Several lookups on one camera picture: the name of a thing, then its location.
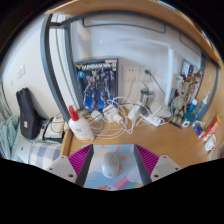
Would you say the grey computer mouse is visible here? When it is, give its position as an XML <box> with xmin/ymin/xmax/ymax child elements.
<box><xmin>101</xmin><ymin>150</ymin><xmax>121</xmax><ymax>179</ymax></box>

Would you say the white wall socket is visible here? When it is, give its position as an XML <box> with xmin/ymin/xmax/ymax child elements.
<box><xmin>121</xmin><ymin>65</ymin><xmax>141</xmax><ymax>83</ymax></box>

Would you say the white wall switch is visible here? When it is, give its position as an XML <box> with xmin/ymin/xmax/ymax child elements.
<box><xmin>16</xmin><ymin>64</ymin><xmax>27</xmax><ymax>80</ymax></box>

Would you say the white bottle with red cap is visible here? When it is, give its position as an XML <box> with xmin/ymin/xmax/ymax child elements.
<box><xmin>67</xmin><ymin>105</ymin><xmax>95</xmax><ymax>144</ymax></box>

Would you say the colourful picture box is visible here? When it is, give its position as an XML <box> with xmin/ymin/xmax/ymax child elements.
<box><xmin>179</xmin><ymin>59</ymin><xmax>204</xmax><ymax>111</ymax></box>

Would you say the white mug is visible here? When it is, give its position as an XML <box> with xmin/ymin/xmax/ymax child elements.
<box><xmin>204</xmin><ymin>133</ymin><xmax>218</xmax><ymax>153</ymax></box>

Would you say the small white adapter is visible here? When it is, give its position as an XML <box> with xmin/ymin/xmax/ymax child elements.
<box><xmin>102</xmin><ymin>104</ymin><xmax>119</xmax><ymax>124</ymax></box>

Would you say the blue robot model kit box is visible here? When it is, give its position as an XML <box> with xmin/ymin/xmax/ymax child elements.
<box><xmin>74</xmin><ymin>57</ymin><xmax>120</xmax><ymax>113</ymax></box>

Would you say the wooden shelf unit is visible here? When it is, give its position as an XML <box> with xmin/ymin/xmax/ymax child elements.
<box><xmin>44</xmin><ymin>0</ymin><xmax>223</xmax><ymax>68</ymax></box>

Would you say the red chip can yellow lid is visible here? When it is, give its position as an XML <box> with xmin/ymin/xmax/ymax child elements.
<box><xmin>201</xmin><ymin>114</ymin><xmax>222</xmax><ymax>143</ymax></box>

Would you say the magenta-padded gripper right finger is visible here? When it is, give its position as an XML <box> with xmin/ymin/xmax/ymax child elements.
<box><xmin>133</xmin><ymin>143</ymin><xmax>182</xmax><ymax>186</ymax></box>

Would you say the blue tissue pack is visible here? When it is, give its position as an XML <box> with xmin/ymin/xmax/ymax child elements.
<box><xmin>192</xmin><ymin>120</ymin><xmax>206</xmax><ymax>138</ymax></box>

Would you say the black bag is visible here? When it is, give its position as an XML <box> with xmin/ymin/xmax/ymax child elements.
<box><xmin>15</xmin><ymin>87</ymin><xmax>44</xmax><ymax>140</ymax></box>

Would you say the pastel sun-print mouse pad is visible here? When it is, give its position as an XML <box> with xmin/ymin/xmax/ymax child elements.
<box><xmin>83</xmin><ymin>143</ymin><xmax>144</xmax><ymax>192</ymax></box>

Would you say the teal blanket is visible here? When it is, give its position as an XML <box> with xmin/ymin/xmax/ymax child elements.
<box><xmin>0</xmin><ymin>114</ymin><xmax>21</xmax><ymax>161</ymax></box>

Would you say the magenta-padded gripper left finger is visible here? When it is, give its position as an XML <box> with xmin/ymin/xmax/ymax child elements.
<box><xmin>44</xmin><ymin>143</ymin><xmax>95</xmax><ymax>187</ymax></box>

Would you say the blue plaid pillow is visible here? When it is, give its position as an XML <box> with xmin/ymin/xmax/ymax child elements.
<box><xmin>28</xmin><ymin>141</ymin><xmax>63</xmax><ymax>169</ymax></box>

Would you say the blue spray bottle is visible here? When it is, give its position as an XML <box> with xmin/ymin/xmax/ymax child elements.
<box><xmin>194</xmin><ymin>91</ymin><xmax>212</xmax><ymax>123</ymax></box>

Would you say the grey metal frame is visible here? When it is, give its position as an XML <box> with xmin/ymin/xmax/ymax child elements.
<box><xmin>39</xmin><ymin>9</ymin><xmax>221</xmax><ymax>124</ymax></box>

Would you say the white desk lamp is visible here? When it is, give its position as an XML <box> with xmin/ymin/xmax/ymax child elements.
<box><xmin>109</xmin><ymin>38</ymin><xmax>176</xmax><ymax>119</ymax></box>

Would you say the white power strip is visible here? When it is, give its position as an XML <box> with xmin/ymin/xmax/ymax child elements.
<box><xmin>145</xmin><ymin>114</ymin><xmax>163</xmax><ymax>128</ymax></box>

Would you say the brown wooden figure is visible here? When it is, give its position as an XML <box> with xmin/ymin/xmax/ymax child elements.
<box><xmin>170</xmin><ymin>79</ymin><xmax>191</xmax><ymax>126</ymax></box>

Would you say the dark green plug cable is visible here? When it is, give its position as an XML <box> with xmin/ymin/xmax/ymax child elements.
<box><xmin>144</xmin><ymin>68</ymin><xmax>167</xmax><ymax>98</ymax></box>

